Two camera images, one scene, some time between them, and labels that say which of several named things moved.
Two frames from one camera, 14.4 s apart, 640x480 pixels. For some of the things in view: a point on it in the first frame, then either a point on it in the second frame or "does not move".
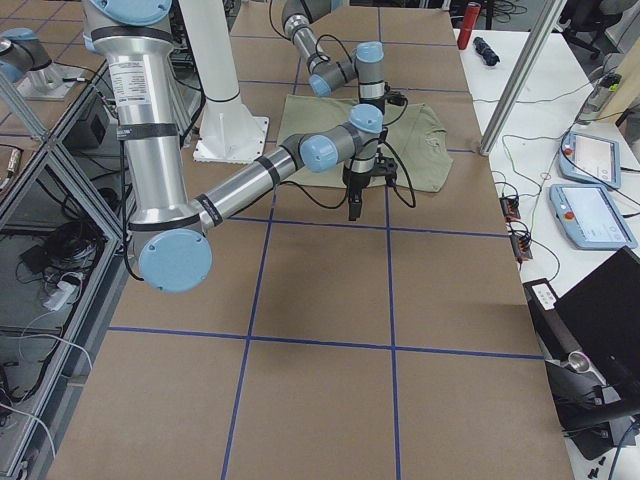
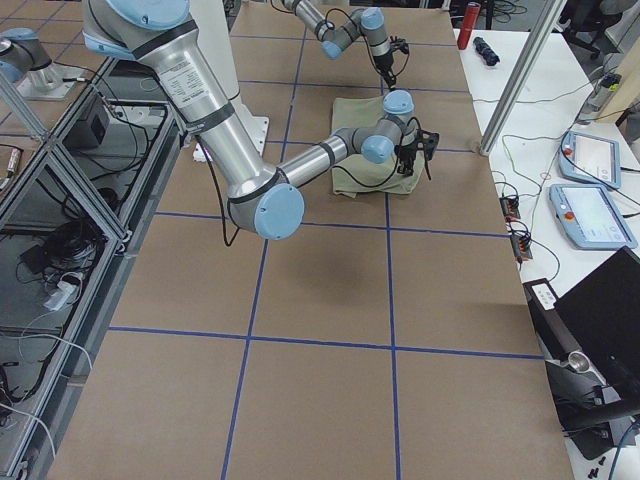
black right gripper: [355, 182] → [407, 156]
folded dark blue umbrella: [486, 51] does not move
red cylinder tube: [468, 24] does not move
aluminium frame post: [542, 29] does not move
